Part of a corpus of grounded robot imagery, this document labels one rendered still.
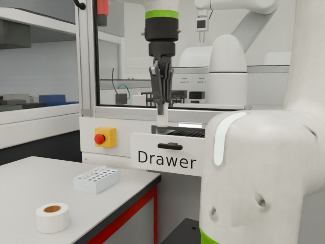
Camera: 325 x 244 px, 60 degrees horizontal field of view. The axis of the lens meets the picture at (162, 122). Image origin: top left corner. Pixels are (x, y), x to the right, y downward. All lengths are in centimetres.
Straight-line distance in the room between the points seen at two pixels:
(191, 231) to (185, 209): 49
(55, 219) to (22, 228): 9
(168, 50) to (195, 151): 29
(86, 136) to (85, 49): 34
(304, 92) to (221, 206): 22
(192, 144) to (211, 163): 45
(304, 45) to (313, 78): 5
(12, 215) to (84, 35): 69
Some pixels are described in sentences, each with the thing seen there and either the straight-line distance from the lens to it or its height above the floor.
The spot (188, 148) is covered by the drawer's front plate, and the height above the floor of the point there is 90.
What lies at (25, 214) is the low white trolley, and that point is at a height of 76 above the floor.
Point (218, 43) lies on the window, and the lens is 96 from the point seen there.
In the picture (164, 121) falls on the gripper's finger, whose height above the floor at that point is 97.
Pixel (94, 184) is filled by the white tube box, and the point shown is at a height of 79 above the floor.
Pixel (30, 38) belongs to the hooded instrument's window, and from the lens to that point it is 152.
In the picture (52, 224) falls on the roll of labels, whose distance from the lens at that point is 69.
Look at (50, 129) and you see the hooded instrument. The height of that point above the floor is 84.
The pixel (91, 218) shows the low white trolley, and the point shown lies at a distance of 74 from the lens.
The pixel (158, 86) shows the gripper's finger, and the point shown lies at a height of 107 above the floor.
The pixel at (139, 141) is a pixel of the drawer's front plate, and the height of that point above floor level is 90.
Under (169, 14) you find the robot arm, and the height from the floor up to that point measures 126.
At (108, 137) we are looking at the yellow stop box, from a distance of 107.
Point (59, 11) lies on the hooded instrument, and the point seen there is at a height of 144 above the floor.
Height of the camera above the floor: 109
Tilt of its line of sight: 8 degrees down
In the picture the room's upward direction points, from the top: straight up
